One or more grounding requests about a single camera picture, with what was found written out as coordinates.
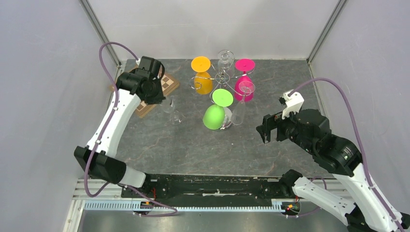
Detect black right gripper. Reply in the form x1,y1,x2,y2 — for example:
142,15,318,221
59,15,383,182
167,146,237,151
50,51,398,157
256,103,315,154

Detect clear round wine glass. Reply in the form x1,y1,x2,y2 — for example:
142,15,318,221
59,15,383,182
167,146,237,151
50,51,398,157
160,96,182,125

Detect clear ribbed flute glass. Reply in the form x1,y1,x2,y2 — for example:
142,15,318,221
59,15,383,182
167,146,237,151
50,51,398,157
231,81,255,126

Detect green plastic wine glass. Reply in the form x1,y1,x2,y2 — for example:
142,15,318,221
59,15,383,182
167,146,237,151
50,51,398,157
203,88,234,131

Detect chrome wire wine glass rack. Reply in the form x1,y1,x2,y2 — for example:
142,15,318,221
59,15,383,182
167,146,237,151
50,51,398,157
190,59,242,131

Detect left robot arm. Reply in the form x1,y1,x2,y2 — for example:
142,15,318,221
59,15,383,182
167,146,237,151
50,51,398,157
74,56,165,197

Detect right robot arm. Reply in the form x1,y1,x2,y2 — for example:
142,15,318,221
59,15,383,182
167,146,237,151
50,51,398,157
256,109,410,232

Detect pink plastic wine glass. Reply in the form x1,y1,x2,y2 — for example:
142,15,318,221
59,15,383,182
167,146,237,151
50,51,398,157
234,58,255,102

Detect orange plastic wine glass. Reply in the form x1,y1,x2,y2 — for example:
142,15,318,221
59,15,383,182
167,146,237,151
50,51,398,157
191,56,213,95

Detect clear tumbler wine glass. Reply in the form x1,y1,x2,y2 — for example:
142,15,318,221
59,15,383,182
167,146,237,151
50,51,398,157
217,50,235,78

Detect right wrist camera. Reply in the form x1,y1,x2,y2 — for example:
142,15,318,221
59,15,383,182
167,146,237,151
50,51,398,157
279,91,304,119

